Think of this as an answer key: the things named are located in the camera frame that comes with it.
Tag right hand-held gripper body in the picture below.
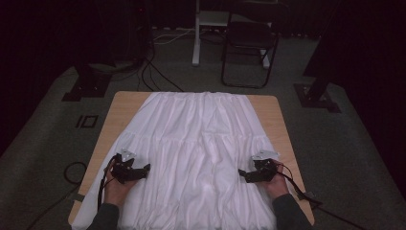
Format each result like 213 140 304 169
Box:
251 149 282 183

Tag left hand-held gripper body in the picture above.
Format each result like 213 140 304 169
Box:
110 148 139 185

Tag white pleated skirt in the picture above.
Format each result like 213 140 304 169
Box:
71 91 296 230

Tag person's right hand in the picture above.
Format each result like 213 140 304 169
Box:
259 161 290 201

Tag person's left hand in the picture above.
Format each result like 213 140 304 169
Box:
103 163 135 207

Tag black stand with flat base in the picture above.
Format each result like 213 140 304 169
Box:
293 0 343 114
61 61 113 103

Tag black folding chair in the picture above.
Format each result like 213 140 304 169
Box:
220 2 290 89

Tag black computer tower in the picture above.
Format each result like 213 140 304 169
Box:
125 0 151 63

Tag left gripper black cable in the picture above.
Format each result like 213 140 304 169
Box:
96 154 118 212

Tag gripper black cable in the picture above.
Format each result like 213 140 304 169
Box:
96 154 118 212
276 163 368 230

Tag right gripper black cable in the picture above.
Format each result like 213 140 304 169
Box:
276 163 368 230

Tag looped black floor cable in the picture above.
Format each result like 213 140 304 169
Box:
27 161 88 230

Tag black floor cables bundle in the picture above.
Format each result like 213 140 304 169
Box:
136 52 185 94

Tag white desk frame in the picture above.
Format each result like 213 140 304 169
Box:
191 0 272 70

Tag white floor cables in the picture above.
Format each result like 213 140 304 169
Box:
152 28 196 46

